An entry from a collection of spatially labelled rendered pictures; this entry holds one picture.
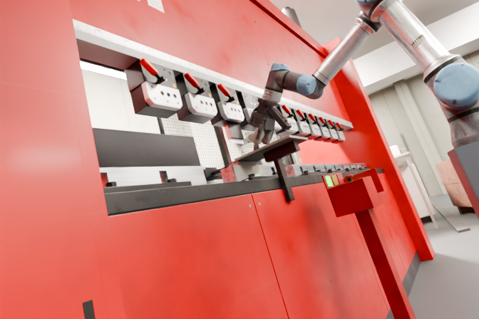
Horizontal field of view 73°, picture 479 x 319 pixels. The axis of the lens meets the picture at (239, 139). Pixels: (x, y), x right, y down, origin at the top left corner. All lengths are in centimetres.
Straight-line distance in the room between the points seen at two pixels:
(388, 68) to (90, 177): 620
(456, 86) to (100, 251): 97
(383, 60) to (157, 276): 615
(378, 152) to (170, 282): 284
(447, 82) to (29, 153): 102
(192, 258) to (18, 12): 60
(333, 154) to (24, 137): 316
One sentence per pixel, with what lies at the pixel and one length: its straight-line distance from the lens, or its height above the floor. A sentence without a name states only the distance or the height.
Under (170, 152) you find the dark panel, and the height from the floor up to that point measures 123.
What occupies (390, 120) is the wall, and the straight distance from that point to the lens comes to 1085.
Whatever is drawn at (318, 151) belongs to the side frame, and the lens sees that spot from 354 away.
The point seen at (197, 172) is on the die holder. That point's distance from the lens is 110.
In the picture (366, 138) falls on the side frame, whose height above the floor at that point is 119.
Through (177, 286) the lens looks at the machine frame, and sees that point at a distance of 78.
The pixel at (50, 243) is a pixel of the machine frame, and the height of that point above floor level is 79.
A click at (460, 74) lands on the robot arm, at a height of 96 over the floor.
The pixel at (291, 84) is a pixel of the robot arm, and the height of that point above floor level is 118.
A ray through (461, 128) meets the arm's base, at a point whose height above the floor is 83.
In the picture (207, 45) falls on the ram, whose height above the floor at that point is 154.
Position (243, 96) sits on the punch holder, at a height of 131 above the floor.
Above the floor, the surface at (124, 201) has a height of 85.
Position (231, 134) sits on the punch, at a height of 111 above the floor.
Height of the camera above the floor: 74
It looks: 15 degrees up
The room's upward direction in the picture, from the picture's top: 17 degrees counter-clockwise
